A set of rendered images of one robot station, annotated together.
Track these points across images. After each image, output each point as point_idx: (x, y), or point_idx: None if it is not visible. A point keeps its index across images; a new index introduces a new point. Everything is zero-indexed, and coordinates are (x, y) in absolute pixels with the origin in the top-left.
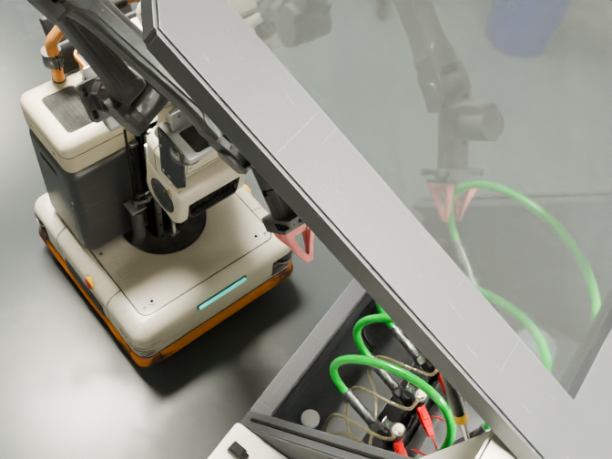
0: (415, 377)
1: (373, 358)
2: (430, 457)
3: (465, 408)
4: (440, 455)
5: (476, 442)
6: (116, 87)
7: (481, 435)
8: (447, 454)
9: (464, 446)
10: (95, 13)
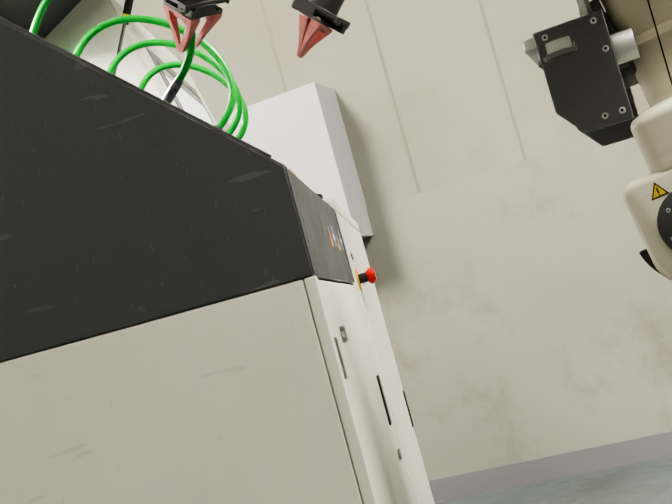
0: (166, 62)
1: (203, 66)
2: (140, 54)
3: (122, 13)
4: (133, 41)
5: (112, 2)
6: None
7: (110, 0)
8: (128, 31)
9: (119, 15)
10: None
